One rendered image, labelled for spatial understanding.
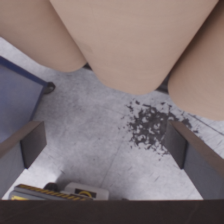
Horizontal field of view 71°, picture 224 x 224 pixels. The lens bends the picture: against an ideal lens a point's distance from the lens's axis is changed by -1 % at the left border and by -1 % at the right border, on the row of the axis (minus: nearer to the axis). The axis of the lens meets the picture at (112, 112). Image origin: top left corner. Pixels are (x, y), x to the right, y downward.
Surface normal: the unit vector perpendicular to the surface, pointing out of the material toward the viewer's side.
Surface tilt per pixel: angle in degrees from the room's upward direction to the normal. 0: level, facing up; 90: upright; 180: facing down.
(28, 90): 0
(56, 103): 0
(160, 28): 90
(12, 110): 0
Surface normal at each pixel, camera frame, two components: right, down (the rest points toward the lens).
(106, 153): -0.11, -0.11
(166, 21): 0.10, 0.99
